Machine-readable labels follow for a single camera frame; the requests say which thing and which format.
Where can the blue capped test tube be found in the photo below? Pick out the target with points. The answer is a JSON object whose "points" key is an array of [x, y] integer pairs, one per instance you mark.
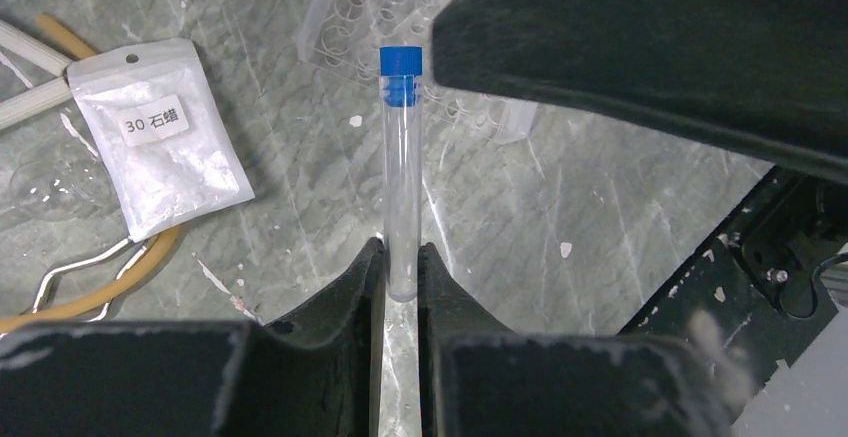
{"points": [[400, 76]]}

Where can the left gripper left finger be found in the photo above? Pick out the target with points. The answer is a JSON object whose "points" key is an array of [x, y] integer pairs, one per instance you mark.
{"points": [[312, 372]]}

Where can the metal crucible tongs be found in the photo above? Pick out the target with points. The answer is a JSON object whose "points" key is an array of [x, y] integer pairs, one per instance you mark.
{"points": [[87, 273]]}

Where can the white powder bag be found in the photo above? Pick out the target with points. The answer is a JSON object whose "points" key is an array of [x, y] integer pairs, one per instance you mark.
{"points": [[160, 135]]}

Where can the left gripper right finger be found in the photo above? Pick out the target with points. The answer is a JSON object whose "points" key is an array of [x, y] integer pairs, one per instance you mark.
{"points": [[480, 378]]}

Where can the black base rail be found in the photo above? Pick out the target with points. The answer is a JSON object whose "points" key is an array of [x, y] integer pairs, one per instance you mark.
{"points": [[759, 273]]}

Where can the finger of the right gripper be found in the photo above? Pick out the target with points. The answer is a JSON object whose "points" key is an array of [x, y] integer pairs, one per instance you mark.
{"points": [[764, 78]]}

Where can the clear test tube rack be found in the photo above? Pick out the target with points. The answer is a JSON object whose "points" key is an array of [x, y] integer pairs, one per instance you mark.
{"points": [[344, 37]]}

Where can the clear round flask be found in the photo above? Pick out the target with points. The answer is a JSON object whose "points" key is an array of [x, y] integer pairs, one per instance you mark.
{"points": [[61, 183]]}

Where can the white clay triangle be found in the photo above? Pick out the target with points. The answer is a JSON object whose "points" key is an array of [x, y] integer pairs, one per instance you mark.
{"points": [[35, 99]]}

